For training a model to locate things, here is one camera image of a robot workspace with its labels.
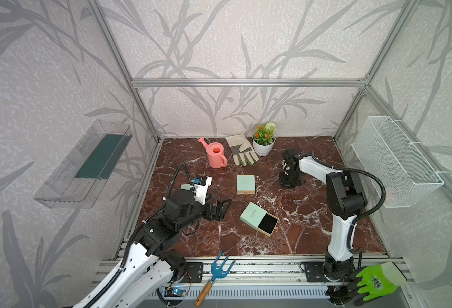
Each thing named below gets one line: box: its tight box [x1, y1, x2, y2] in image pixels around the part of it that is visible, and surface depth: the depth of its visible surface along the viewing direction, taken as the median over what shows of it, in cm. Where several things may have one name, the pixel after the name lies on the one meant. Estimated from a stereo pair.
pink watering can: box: [197, 136, 228, 169], surface depth 103 cm
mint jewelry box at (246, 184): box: [236, 174, 256, 195], surface depth 98 cm
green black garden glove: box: [349, 261, 408, 307], surface depth 72 cm
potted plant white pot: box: [252, 121, 277, 157], surface depth 107 cm
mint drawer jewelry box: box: [240, 201, 280, 238], surface depth 87 cm
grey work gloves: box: [225, 133, 260, 167], surface depth 115 cm
